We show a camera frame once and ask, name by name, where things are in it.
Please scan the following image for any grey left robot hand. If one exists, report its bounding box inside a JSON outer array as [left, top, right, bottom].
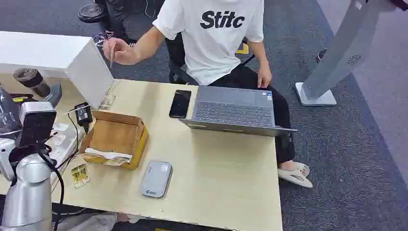
[[0, 85, 22, 137]]

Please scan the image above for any person's left hand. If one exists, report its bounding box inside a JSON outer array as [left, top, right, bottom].
[[257, 66, 273, 89]]

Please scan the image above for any person's right hand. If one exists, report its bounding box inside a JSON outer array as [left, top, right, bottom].
[[102, 37, 141, 66]]

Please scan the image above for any thin card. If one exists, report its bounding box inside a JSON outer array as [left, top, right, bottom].
[[107, 38, 115, 69]]

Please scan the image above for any person in dark clothes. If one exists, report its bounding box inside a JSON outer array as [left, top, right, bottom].
[[94, 0, 166, 44]]

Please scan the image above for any dark cylinder on grey base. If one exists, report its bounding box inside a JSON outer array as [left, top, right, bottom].
[[13, 68, 63, 108]]

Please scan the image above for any grey laptop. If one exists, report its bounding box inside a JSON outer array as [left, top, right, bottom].
[[178, 85, 299, 138]]

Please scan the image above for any black round disc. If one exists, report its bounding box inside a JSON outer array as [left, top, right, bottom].
[[77, 2, 108, 24]]

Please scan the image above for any pale printed card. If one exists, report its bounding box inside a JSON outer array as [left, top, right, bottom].
[[98, 93, 116, 111]]

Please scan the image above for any black shoe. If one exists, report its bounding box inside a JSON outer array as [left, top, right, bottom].
[[315, 48, 328, 64]]

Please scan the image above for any white power strip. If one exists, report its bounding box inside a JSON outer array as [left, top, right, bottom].
[[44, 122, 80, 168]]

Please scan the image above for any white desk shelf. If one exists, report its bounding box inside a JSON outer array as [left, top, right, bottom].
[[0, 31, 115, 110]]

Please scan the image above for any black power adapter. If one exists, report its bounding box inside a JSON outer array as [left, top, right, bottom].
[[74, 102, 94, 133]]

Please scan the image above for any black smartphone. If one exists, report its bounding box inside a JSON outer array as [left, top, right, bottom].
[[168, 90, 192, 119]]

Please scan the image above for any grey stand with white base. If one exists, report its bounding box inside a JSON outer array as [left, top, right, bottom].
[[294, 0, 397, 107]]

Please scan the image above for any wooden card box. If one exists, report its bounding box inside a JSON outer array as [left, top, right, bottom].
[[78, 110, 150, 170]]

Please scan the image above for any yellow printed card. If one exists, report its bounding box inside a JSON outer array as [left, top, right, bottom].
[[70, 163, 91, 189]]

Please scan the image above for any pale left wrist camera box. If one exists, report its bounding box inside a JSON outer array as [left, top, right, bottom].
[[18, 101, 58, 148]]

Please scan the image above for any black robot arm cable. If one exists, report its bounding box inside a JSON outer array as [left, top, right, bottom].
[[9, 144, 65, 231]]

